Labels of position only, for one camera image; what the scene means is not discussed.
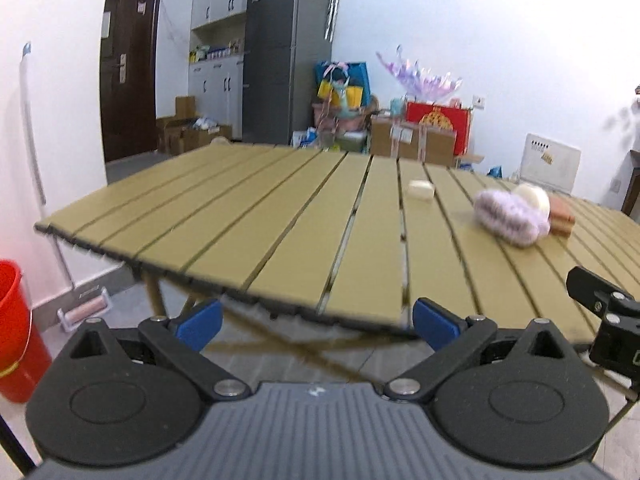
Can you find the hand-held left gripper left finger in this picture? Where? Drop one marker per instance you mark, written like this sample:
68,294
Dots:
200,325

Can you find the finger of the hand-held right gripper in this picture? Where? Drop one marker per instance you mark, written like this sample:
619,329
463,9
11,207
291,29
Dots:
590,287

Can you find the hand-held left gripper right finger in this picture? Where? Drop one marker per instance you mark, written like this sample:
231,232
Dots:
435,325

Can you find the pink sponge block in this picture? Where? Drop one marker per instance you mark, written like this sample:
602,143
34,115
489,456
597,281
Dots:
562,215

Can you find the cream round object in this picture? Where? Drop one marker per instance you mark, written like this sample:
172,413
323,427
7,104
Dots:
532,197

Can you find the lavender fuzzy cloth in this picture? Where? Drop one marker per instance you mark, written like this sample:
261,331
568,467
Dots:
505,217

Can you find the small beige foam block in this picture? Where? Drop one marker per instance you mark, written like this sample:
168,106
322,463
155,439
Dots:
420,191

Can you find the dark wooden side table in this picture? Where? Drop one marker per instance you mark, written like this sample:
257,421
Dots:
632,185

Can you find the tan folding slat table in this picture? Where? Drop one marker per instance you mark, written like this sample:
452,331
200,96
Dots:
280,220

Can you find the red plastic bucket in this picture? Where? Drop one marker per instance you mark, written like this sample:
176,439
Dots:
20,340

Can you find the open cardboard box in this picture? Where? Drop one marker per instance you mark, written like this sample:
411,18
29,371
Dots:
200,137

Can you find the taped brown cardboard box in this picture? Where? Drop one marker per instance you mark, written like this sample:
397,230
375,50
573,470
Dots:
385,140

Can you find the red gift box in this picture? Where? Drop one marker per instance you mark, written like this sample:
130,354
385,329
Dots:
440,120

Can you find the small cardboard box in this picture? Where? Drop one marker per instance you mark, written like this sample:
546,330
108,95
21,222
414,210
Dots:
185,107

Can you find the pink tote bag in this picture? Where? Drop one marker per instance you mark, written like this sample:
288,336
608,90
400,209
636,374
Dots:
325,120

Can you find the white cabinet unit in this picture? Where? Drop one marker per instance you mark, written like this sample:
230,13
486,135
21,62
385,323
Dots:
215,90

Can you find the yellow paper bag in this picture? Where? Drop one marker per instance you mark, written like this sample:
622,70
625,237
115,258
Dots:
352,96

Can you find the blue gift bag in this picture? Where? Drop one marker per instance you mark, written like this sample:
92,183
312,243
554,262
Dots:
355,75

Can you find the dark brown door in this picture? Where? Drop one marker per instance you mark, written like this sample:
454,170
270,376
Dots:
130,70

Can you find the row of small bottles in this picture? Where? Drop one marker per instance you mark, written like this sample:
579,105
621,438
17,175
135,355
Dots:
215,52

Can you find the dark grey refrigerator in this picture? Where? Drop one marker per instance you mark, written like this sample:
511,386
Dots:
280,60

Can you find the silver hanging bundle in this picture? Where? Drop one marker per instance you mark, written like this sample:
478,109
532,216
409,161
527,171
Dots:
332,5

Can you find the white wall socket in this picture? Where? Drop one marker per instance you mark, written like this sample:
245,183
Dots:
478,102
616,185

